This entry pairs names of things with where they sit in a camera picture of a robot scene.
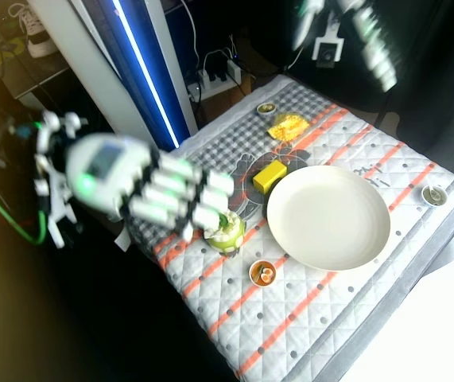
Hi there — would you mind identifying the white quilt label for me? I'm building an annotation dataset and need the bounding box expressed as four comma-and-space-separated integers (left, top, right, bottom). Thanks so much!
114, 226, 131, 253

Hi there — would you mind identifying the yellow snack bag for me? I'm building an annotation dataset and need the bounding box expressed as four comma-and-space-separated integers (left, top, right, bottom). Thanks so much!
266, 112, 311, 141

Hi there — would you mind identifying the green white toy vegetable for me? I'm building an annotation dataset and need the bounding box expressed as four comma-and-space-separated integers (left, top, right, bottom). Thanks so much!
204, 211, 246, 255

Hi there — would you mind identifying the white and black shoe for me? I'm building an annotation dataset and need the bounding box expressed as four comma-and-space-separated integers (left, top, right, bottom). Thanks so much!
7, 2, 59, 60

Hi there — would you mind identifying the small cup with spoon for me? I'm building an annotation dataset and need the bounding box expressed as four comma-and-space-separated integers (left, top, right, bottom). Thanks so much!
421, 184, 448, 208

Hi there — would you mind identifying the green cable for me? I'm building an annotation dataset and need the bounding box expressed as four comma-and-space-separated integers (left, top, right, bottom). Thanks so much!
0, 145, 49, 246

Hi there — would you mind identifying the cream round plate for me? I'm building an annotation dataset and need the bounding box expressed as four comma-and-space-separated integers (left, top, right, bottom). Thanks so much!
266, 165, 392, 272

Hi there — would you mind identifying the small cup with orange food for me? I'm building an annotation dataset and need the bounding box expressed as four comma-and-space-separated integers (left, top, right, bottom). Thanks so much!
248, 259, 278, 287

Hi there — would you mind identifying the grey quilt with orange stripes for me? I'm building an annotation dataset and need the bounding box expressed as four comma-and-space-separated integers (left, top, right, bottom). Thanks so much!
122, 73, 454, 382

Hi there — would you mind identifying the white power strip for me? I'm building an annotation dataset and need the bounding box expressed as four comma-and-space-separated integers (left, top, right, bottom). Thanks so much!
186, 59, 243, 101

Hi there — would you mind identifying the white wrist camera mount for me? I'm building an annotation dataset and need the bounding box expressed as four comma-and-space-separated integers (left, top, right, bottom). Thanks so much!
312, 36, 346, 68

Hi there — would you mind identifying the white pillar with blue light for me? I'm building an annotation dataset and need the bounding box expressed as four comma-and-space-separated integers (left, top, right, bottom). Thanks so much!
27, 0, 199, 150

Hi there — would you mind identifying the yellow block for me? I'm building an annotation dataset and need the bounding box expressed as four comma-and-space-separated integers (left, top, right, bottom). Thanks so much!
252, 159, 289, 195

